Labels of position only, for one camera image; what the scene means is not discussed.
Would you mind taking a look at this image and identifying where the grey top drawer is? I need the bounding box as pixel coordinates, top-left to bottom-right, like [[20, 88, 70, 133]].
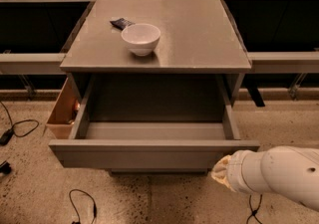
[[50, 76, 259, 172]]

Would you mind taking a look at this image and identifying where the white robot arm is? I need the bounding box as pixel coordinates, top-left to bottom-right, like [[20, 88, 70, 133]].
[[211, 146, 319, 211]]

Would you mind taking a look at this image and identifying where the grey drawer cabinet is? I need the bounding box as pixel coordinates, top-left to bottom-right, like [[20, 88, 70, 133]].
[[59, 0, 253, 174]]

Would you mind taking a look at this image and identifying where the white ceramic bowl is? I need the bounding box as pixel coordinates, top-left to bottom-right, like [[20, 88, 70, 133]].
[[121, 23, 160, 56]]

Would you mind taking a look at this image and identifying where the brown cardboard box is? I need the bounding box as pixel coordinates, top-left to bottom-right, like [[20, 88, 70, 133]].
[[46, 79, 78, 139]]

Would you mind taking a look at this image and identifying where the dark blue snack packet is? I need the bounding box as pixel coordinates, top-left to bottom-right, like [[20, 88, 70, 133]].
[[111, 18, 134, 31]]

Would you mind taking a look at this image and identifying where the black object left edge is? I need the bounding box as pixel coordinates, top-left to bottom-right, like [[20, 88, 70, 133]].
[[0, 161, 12, 174]]

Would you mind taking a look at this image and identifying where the black cable bottom right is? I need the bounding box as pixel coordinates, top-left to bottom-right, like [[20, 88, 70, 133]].
[[245, 194, 264, 224]]

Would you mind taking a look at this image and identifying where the grey metal rail right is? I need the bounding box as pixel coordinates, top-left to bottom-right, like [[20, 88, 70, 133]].
[[247, 52, 319, 74]]

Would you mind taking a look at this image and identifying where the grey metal rail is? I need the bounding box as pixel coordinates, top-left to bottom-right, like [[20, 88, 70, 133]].
[[247, 52, 319, 74], [0, 54, 65, 75]]

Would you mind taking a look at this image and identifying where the black cable loop bottom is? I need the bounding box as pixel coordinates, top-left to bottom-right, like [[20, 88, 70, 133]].
[[68, 188, 98, 224]]

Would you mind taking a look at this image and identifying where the black cable with adapter left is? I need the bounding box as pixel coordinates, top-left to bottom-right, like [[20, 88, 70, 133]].
[[0, 101, 40, 147]]

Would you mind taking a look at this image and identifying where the grey metal rail left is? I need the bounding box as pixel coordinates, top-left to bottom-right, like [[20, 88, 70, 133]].
[[0, 54, 65, 75]]

